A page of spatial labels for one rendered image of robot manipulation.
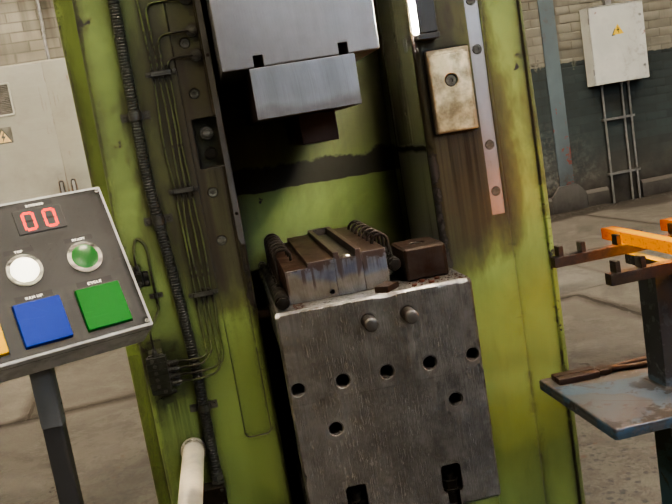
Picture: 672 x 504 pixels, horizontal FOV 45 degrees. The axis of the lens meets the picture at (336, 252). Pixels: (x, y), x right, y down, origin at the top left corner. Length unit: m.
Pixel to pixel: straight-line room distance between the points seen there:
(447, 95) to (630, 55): 7.07
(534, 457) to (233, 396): 0.69
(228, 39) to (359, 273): 0.50
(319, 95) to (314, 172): 0.51
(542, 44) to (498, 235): 6.85
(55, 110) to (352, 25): 5.35
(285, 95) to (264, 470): 0.80
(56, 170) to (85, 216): 5.31
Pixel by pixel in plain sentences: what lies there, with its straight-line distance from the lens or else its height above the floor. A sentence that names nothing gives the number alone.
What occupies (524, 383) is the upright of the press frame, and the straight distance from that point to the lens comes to 1.88.
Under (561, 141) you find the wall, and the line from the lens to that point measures 8.49.
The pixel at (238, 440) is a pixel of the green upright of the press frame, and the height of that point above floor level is 0.62.
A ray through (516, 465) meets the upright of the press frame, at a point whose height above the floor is 0.42.
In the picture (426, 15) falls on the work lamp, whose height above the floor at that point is 1.42.
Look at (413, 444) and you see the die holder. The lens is 1.62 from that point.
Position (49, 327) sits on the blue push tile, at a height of 1.00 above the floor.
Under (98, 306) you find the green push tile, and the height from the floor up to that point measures 1.01.
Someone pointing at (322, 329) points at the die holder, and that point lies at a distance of 1.52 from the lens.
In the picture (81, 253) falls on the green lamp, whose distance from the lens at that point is 1.44.
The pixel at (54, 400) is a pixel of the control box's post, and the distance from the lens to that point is 1.52.
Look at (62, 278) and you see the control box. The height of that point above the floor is 1.06.
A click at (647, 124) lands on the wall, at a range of 9.01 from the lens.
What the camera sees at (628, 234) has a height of 0.95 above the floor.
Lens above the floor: 1.24
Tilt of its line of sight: 9 degrees down
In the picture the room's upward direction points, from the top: 9 degrees counter-clockwise
